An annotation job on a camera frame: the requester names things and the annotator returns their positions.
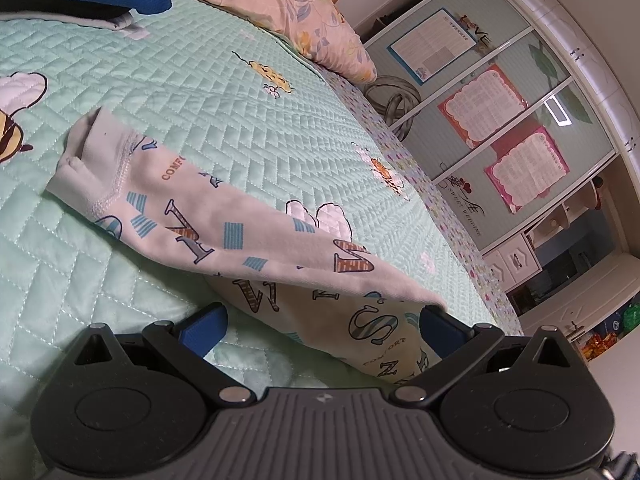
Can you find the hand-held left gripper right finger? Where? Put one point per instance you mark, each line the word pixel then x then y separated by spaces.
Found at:
pixel 442 332

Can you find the floral pillow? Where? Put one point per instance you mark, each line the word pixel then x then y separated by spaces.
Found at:
pixel 280 5

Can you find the blue bordered poster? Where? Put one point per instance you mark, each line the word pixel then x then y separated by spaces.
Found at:
pixel 432 45

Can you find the orange bordered poster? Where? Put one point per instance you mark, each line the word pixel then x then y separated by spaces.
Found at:
pixel 482 105

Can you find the colourful packages pile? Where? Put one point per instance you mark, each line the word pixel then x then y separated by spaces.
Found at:
pixel 615 332

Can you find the grey hoop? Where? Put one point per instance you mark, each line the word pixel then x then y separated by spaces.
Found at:
pixel 392 105

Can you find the printed white shirt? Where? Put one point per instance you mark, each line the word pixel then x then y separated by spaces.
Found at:
pixel 210 225

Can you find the white door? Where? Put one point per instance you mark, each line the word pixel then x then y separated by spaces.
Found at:
pixel 590 300

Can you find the white drawer cabinet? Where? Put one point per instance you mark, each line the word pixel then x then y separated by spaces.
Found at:
pixel 520 260

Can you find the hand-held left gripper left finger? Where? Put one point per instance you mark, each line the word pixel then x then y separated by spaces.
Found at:
pixel 205 330

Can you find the mint quilted bee blanket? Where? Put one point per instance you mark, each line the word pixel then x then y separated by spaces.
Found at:
pixel 200 100

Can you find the grey floral bed sheet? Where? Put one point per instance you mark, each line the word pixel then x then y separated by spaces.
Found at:
pixel 440 210

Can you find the white sliding door wardrobe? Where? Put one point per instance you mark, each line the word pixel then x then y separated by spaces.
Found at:
pixel 550 85

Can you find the pink bordered poster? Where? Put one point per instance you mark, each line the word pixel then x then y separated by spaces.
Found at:
pixel 527 170

